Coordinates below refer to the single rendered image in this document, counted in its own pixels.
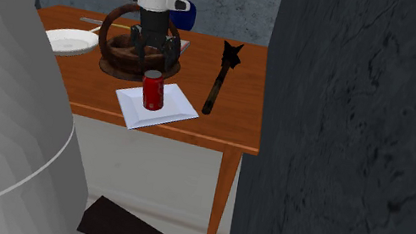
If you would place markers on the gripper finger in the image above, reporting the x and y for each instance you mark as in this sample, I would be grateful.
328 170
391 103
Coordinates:
139 41
171 50

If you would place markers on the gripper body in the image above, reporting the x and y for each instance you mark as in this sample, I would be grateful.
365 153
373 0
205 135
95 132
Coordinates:
155 24

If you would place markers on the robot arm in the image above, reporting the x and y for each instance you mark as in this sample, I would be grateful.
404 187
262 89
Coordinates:
5 101

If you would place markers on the grey flat book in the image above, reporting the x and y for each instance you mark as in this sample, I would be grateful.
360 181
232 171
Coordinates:
184 47

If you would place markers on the yellow pencil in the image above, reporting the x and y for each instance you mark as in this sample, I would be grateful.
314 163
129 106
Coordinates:
120 25

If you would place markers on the blue cup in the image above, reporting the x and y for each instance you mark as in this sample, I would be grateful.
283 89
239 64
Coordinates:
185 16

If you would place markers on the red drink can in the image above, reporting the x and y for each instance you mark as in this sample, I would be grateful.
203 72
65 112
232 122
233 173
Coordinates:
153 92

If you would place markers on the grey flat knife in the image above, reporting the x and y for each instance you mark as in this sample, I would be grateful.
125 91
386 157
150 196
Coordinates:
90 21

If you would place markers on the black spiked mace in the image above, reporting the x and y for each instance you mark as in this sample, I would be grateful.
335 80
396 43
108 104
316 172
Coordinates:
220 78

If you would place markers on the white square plate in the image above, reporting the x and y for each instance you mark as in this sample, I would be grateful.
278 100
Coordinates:
176 107

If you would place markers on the white round plate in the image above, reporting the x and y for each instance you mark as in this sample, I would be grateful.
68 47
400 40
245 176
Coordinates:
69 41

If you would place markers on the orange wooden table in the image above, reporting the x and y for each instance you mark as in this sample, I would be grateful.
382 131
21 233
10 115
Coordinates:
230 107

